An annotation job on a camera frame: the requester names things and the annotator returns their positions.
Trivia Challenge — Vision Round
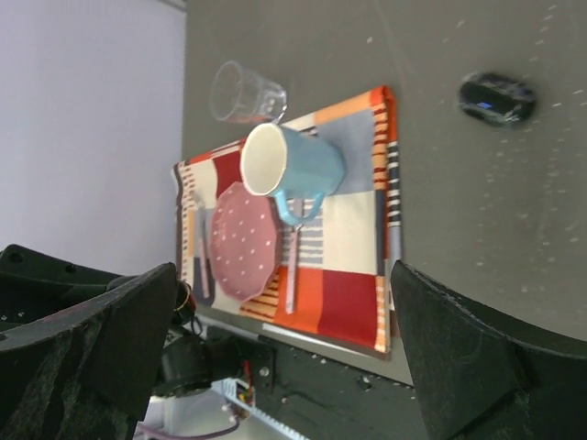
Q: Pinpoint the orange patterned placemat cloth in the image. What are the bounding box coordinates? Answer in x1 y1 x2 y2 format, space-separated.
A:
172 85 401 353

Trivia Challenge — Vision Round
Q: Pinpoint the knife with orange handle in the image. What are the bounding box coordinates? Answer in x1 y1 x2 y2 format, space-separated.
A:
285 225 302 314

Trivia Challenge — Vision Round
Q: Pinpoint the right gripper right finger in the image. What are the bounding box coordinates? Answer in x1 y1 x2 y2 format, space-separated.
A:
391 261 586 439

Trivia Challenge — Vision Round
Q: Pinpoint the white blue mug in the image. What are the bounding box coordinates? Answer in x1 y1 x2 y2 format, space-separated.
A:
239 123 346 226

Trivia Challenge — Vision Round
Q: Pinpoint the white comb cable duct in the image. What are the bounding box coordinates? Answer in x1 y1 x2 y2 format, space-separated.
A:
212 379 308 440

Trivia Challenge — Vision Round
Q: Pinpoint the silver fork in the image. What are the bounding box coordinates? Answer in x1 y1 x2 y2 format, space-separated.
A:
191 191 210 298

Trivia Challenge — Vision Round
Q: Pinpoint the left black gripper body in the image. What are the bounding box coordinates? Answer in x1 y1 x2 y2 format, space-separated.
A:
1 244 123 330

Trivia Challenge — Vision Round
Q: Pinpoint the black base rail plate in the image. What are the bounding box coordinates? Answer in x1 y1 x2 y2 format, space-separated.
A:
201 320 432 440

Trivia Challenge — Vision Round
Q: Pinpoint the pink polka dot plate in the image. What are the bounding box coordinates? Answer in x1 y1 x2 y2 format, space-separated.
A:
208 181 282 303

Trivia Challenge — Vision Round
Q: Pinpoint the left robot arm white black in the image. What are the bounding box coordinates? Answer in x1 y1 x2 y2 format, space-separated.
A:
1 245 244 439

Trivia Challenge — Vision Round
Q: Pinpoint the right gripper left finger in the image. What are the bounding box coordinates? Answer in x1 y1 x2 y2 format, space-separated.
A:
1 263 178 439

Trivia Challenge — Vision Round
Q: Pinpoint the black round earbud case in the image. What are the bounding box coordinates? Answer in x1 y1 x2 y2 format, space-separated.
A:
458 71 537 127

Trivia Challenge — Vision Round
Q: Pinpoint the clear plastic cup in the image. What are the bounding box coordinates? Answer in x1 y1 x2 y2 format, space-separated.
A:
210 60 287 125

